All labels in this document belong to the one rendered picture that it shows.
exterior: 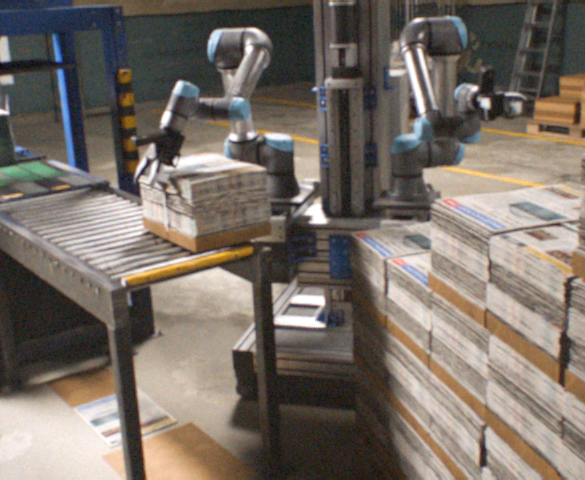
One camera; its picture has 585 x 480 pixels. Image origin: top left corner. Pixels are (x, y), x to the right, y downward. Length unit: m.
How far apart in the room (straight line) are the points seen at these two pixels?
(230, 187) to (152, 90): 9.61
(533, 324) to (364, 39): 1.72
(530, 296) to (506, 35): 9.02
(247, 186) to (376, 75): 0.80
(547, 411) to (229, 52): 1.81
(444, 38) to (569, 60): 7.15
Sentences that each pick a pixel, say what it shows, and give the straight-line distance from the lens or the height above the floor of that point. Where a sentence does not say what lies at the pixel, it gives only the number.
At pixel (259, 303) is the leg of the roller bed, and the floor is 0.62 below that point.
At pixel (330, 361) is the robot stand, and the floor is 0.21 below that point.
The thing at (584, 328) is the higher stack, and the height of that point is 0.98.
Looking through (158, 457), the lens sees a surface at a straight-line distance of 3.06.
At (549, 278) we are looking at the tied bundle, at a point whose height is 1.03.
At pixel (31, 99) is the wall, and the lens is 11.49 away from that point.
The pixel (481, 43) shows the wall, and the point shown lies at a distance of 10.89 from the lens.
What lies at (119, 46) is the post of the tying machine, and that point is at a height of 1.38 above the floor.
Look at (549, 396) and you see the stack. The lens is 1.72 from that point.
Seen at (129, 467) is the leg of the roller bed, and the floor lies 0.23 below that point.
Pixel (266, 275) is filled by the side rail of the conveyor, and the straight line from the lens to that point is 2.60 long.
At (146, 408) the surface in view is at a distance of 3.38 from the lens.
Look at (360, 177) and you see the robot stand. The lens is 3.16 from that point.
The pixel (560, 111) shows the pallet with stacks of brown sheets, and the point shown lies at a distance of 8.86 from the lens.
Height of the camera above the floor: 1.58
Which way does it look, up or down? 17 degrees down
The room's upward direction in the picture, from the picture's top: 3 degrees counter-clockwise
